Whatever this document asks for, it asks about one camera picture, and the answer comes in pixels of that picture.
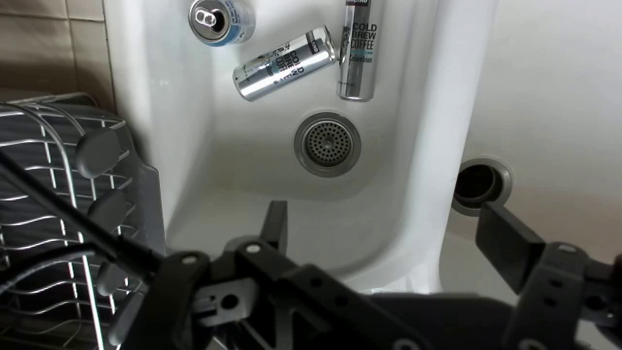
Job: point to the round metal sink strainer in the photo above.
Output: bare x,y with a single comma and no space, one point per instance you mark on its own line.
327,144

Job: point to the grey dish drying rack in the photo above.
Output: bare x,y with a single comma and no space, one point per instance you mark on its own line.
39,161

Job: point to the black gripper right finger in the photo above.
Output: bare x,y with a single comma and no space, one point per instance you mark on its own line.
551,292

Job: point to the blue open drink can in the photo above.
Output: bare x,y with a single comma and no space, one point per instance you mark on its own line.
226,21

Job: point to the short silver drink can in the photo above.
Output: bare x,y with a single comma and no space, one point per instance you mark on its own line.
284,64

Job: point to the white double basin sink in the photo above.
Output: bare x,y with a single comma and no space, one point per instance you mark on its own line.
259,161

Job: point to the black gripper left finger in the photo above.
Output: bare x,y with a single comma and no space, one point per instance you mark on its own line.
304,292

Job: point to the dark round basin drain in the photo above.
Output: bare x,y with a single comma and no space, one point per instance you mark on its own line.
479,185

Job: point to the tall silver drink can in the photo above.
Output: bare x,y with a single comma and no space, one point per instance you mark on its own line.
360,58

